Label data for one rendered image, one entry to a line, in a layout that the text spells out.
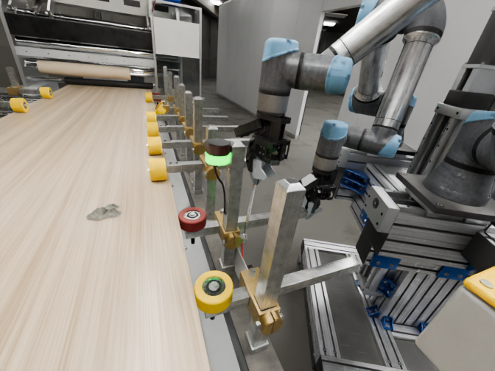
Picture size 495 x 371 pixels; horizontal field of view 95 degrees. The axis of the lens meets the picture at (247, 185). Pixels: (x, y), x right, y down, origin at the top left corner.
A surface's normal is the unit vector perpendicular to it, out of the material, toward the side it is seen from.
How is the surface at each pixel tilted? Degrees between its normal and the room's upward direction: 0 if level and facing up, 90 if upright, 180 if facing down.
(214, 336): 0
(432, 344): 90
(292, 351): 0
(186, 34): 90
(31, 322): 0
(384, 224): 90
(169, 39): 90
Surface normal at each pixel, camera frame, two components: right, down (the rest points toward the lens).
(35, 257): 0.11, -0.87
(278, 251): 0.36, 0.48
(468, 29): -0.91, 0.11
